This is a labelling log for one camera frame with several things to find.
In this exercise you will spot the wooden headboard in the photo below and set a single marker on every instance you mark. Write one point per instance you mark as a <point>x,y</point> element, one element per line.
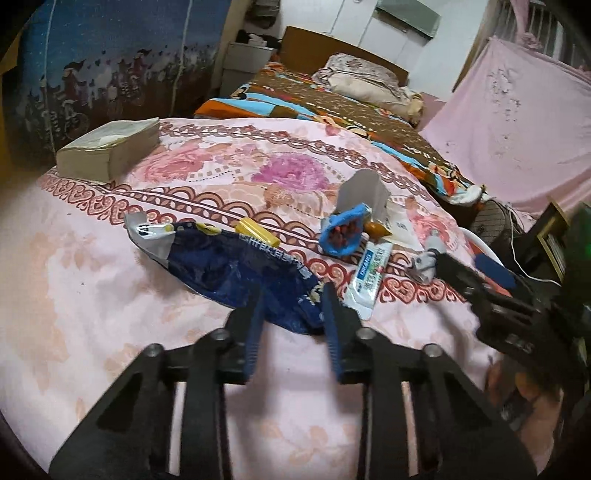
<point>304,46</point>

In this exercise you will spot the blue printed wall cloth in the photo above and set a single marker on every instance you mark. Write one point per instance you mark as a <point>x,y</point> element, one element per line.
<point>92,55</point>

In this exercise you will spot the white nightstand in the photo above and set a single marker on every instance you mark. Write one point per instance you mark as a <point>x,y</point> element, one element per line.
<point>240,69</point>

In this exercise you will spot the pink hanging sheet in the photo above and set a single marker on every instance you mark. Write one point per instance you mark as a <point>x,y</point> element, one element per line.
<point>508,115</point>

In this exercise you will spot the dark blue snack bag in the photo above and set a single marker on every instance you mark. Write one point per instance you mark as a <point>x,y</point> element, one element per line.
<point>221,272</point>

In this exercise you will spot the grey green box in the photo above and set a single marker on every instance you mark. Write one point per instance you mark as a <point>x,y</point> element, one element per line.
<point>406,16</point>

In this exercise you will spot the brown candy wrapper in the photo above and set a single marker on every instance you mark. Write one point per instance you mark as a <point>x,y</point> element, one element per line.
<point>376,227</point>

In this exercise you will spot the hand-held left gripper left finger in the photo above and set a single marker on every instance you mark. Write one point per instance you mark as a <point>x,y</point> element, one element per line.
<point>256,332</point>

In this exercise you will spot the light blue wrapper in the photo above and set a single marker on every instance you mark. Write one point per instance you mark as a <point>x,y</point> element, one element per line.
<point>341,233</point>

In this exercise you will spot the small yellow wrapper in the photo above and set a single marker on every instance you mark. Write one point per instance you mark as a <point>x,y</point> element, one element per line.
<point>254,230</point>

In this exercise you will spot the beige pillow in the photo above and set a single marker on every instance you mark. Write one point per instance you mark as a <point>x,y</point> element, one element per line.
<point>378,99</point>

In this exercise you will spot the white paper wrapper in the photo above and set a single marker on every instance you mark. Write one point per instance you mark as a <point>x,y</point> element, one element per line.
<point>406,226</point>

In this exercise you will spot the person's right hand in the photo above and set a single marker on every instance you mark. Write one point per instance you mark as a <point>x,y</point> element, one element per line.
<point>531,392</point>

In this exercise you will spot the brown patterned handbag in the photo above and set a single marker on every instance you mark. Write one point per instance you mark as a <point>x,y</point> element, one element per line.
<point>491,221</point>

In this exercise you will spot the white toothpaste tube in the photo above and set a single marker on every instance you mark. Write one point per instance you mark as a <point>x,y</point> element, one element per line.
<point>369,281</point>

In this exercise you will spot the pink floral blanket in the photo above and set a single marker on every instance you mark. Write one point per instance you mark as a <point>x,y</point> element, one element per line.
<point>115,300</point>

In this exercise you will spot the white metal grille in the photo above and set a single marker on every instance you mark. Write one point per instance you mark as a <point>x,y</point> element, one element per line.
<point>554,27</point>

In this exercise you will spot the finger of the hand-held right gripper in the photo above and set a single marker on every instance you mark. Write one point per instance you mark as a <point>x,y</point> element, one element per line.
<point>461,277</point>
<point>495,273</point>

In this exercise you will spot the white plastic basin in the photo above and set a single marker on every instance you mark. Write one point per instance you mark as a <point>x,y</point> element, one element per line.
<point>471,235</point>

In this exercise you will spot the wooden picture frame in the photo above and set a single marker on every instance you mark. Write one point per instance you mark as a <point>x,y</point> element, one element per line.
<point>554,240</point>

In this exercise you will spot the thick grey book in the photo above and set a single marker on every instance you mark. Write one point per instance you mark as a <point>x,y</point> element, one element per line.
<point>106,147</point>

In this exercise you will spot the torn cardboard box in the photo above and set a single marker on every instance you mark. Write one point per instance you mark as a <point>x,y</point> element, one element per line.
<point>360,191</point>

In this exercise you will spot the brown patterned blanket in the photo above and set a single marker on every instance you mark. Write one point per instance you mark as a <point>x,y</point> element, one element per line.
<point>369,120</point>

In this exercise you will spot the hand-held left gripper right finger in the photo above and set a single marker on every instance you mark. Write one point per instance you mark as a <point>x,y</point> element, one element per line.
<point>333,332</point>

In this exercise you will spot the floral pillow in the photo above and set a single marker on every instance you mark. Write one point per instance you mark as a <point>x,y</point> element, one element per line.
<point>355,67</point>

